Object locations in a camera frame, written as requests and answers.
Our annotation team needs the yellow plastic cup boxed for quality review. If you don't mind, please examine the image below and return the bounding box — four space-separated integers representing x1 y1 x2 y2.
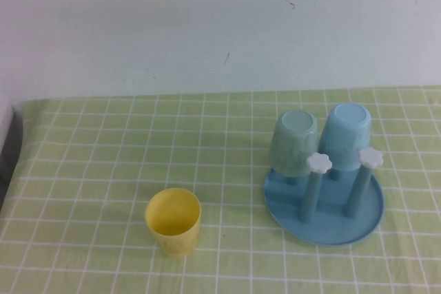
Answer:
144 187 202 259

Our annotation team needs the mint green plastic cup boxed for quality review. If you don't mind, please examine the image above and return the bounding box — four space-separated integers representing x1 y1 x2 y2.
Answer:
269 109 318 177

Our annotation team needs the light blue plastic cup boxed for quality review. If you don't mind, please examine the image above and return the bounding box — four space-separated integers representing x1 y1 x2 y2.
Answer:
318 102 373 172

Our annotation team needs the blue cup stand with pegs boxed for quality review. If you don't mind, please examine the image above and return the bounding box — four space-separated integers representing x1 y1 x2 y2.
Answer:
263 147 385 247

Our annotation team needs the green checkered tablecloth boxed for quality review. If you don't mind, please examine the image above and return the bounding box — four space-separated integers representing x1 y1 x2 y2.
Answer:
0 86 441 294

